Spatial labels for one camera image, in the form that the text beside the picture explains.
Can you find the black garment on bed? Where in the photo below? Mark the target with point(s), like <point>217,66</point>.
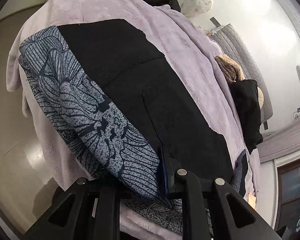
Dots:
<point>250,124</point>

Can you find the dark framed window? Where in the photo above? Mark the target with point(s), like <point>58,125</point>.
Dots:
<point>288,211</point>

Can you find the peach cloth on bed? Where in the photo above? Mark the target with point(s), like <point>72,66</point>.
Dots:
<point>251,200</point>

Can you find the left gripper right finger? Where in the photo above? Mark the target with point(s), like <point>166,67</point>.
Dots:
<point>211,209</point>

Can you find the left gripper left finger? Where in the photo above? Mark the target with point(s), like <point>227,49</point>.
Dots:
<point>86,210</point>

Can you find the tan fur trim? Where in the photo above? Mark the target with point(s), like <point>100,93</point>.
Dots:
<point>230,68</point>

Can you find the lilac plush bed blanket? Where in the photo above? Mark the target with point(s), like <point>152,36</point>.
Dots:
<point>188,51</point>

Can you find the small black clothing pile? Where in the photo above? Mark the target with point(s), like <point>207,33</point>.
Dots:
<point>174,4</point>

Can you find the white floral plush bag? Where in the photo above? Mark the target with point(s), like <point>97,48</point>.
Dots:
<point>191,8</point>

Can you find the black patterned-lining pants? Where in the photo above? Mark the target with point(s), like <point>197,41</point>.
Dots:
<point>119,106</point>

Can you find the grey quilted headboard pillow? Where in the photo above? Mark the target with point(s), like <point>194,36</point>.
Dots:
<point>232,45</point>

